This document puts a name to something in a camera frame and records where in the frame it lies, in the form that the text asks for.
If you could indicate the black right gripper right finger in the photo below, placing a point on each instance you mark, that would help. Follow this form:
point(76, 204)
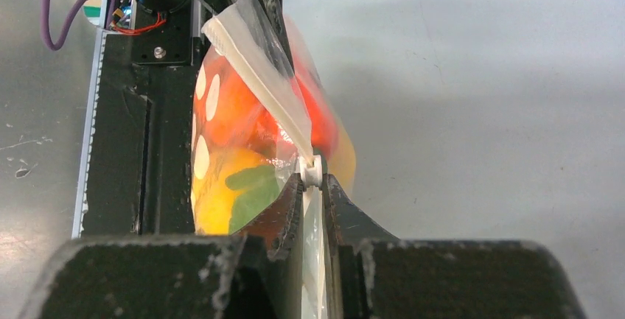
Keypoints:
point(373, 274)

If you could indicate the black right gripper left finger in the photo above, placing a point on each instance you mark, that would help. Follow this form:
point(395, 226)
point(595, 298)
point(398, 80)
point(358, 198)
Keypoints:
point(255, 273)

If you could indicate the yellow lemon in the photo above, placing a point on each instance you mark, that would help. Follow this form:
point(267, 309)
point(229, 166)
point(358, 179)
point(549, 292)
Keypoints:
point(212, 201)

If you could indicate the green pepper stem piece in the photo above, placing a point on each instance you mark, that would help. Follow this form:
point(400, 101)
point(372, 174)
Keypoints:
point(255, 188)

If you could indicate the clear dotted zip top bag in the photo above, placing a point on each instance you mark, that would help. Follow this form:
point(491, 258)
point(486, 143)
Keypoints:
point(242, 34)

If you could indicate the left circuit board with leds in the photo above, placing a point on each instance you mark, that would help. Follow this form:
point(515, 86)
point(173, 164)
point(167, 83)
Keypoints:
point(117, 16)

